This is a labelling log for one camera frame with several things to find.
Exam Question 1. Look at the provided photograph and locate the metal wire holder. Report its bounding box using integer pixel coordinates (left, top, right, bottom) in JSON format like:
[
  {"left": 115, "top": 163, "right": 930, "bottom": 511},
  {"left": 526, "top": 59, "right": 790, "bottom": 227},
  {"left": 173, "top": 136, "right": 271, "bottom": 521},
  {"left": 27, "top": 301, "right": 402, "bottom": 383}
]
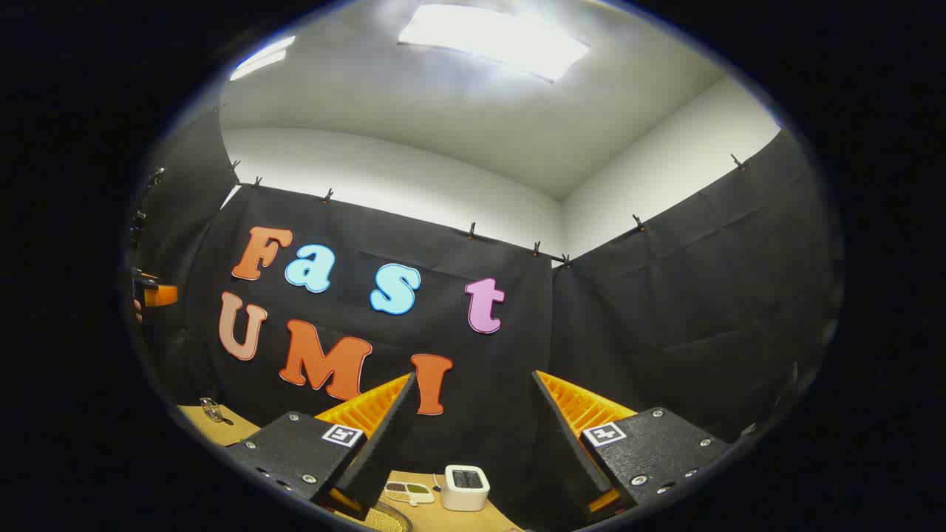
[{"left": 198, "top": 398, "right": 234, "bottom": 426}]

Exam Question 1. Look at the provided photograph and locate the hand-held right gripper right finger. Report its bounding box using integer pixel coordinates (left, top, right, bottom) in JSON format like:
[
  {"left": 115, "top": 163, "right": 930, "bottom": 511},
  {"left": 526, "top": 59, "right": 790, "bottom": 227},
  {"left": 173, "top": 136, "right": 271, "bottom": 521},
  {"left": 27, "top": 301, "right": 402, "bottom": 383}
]
[{"left": 532, "top": 369, "right": 734, "bottom": 522}]

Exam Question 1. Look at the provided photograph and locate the narrow ceiling light panel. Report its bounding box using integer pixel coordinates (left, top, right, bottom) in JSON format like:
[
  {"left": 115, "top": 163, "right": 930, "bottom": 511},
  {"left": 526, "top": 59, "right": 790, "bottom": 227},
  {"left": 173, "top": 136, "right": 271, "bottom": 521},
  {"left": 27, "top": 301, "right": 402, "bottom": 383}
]
[{"left": 229, "top": 35, "right": 296, "bottom": 82}]

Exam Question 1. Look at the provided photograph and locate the pile of yellow soybeans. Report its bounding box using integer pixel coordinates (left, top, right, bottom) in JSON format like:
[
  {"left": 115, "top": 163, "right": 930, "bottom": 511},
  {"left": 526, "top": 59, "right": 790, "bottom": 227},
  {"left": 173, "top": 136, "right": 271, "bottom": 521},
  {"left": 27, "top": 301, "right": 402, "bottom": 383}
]
[{"left": 366, "top": 506, "right": 406, "bottom": 532}]

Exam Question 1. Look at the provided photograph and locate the black backdrop cloth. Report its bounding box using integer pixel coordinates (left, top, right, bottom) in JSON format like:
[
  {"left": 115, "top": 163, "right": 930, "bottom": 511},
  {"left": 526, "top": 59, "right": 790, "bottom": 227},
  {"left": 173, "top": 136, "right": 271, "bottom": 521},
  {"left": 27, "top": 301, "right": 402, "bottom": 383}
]
[{"left": 129, "top": 111, "right": 843, "bottom": 529}]

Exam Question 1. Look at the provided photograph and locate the row of black cloth clips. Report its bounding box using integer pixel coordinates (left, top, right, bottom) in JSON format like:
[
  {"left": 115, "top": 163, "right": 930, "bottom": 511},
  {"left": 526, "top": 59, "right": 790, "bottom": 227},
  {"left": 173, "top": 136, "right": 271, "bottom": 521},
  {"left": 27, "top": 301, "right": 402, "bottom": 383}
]
[{"left": 214, "top": 103, "right": 746, "bottom": 268}]

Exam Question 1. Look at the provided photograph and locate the white divided bean tray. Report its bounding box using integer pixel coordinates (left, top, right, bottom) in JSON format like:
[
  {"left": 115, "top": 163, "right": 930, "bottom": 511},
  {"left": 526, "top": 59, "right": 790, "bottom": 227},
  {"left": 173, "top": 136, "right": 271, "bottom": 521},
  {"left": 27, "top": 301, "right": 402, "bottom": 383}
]
[{"left": 384, "top": 480, "right": 435, "bottom": 506}]

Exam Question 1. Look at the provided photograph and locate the white toaster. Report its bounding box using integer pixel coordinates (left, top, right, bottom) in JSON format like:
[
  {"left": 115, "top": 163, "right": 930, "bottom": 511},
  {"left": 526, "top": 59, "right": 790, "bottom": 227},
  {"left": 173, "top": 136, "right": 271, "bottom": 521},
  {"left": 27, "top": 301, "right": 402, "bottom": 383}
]
[{"left": 441, "top": 465, "right": 491, "bottom": 512}]

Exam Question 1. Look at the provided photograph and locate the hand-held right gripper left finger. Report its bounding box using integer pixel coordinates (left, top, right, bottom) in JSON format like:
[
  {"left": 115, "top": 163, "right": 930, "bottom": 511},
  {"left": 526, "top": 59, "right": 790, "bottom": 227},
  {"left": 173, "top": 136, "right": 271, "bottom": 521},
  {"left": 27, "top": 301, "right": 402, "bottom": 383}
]
[{"left": 225, "top": 372, "right": 418, "bottom": 522}]

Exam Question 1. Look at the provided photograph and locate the large ceiling light panel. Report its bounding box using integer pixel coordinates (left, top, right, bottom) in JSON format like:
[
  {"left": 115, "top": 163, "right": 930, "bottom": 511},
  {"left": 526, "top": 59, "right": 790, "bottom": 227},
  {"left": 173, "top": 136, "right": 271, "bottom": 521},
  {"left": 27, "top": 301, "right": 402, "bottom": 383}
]
[{"left": 398, "top": 4, "right": 591, "bottom": 83}]

